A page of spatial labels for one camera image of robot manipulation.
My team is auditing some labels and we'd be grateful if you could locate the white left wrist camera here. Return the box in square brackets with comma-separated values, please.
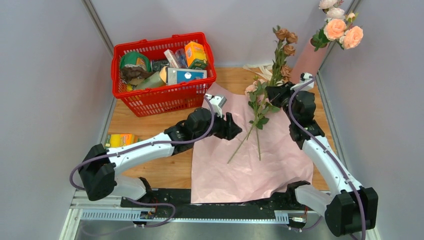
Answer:
[204, 93, 227, 118]

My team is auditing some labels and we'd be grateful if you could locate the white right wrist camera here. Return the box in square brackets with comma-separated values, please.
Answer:
[290, 72, 315, 91]

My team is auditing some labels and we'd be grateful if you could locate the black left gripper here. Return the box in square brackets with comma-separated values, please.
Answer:
[193, 108, 243, 142]

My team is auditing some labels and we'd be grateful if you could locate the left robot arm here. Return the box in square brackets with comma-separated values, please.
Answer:
[72, 107, 243, 208]

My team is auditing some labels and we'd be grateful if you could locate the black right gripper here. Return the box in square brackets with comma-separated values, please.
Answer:
[265, 81, 300, 124]

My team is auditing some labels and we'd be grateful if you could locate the clear plastic package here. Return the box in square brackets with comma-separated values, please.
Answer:
[174, 48, 188, 69]

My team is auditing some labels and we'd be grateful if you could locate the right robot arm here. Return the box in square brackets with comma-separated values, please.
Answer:
[266, 82, 379, 237]

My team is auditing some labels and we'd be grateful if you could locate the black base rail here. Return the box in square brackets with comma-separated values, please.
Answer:
[119, 188, 309, 229]

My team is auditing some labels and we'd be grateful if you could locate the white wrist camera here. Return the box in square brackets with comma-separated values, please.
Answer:
[290, 72, 315, 91]
[204, 93, 227, 118]

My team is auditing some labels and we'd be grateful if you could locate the cream ribbon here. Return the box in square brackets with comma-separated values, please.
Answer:
[242, 64, 273, 81]

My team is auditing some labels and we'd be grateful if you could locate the orange juice box on table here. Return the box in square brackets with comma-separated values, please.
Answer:
[104, 133, 140, 149]

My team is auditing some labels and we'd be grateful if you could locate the pink wrapping paper sheet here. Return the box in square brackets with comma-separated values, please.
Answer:
[191, 83, 314, 204]

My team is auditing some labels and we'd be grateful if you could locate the orange box in basket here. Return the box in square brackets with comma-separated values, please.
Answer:
[184, 41, 208, 70]

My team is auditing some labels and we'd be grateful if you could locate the brown dried rose stem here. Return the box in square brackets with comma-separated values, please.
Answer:
[228, 25, 298, 163]

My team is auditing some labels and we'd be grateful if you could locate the pale pink flower stem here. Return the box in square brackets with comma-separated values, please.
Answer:
[244, 80, 263, 102]

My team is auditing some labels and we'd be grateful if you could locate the pink cylindrical vase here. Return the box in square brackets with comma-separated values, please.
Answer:
[290, 39, 329, 84]

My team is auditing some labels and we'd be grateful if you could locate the green bottle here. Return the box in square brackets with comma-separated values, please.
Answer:
[135, 71, 167, 90]

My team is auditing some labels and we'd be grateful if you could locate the blue white carton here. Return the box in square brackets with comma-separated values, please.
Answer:
[166, 67, 208, 86]

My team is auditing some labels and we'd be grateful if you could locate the brown snack bag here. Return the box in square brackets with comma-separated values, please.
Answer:
[120, 64, 154, 86]

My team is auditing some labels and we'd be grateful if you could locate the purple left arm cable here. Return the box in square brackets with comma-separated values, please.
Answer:
[68, 96, 216, 229]

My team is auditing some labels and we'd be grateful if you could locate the red plastic shopping basket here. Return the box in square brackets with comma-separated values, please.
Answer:
[110, 32, 217, 117]

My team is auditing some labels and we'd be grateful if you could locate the dark patterned packet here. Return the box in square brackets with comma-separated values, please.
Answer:
[150, 59, 170, 72]

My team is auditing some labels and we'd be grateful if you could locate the green snack bag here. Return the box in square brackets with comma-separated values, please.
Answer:
[119, 51, 152, 72]

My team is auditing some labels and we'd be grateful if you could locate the pink white small box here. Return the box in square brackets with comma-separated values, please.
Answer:
[164, 49, 182, 69]

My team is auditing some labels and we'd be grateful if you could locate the pink peony flower stem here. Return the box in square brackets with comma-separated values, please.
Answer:
[247, 77, 279, 161]

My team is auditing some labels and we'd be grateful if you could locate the peach rose flower stem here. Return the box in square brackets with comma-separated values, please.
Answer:
[323, 12, 364, 50]

